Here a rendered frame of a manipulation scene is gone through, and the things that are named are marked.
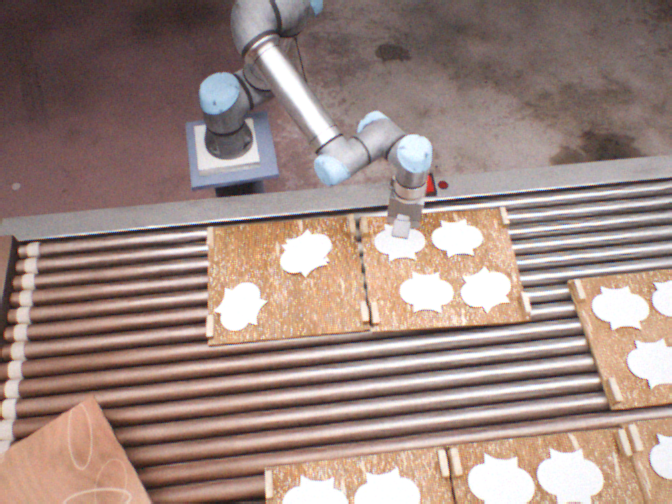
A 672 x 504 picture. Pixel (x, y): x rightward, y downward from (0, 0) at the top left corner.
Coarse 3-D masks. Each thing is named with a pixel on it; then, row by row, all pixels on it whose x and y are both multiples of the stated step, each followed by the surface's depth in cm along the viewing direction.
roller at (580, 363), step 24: (552, 360) 154; (576, 360) 153; (336, 384) 151; (360, 384) 150; (384, 384) 150; (408, 384) 150; (432, 384) 151; (456, 384) 151; (120, 408) 148; (144, 408) 147; (168, 408) 147; (192, 408) 147; (216, 408) 148; (240, 408) 148; (264, 408) 149; (0, 432) 144; (24, 432) 145
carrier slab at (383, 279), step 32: (384, 224) 172; (480, 224) 172; (384, 256) 167; (416, 256) 167; (480, 256) 167; (512, 256) 167; (384, 288) 162; (512, 288) 162; (384, 320) 157; (416, 320) 157; (448, 320) 157; (480, 320) 157; (512, 320) 157
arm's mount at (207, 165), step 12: (252, 120) 197; (204, 132) 195; (252, 132) 195; (204, 144) 192; (204, 156) 189; (252, 156) 189; (204, 168) 186; (216, 168) 187; (228, 168) 188; (240, 168) 189
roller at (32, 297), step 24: (528, 240) 172; (552, 240) 171; (576, 240) 171; (600, 240) 172; (624, 240) 172; (648, 240) 173; (72, 288) 164; (96, 288) 164; (120, 288) 164; (144, 288) 164; (168, 288) 165; (192, 288) 166
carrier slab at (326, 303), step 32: (256, 224) 172; (288, 224) 172; (320, 224) 172; (224, 256) 167; (256, 256) 167; (352, 256) 167; (224, 288) 162; (288, 288) 162; (320, 288) 162; (352, 288) 162; (288, 320) 157; (320, 320) 157; (352, 320) 157
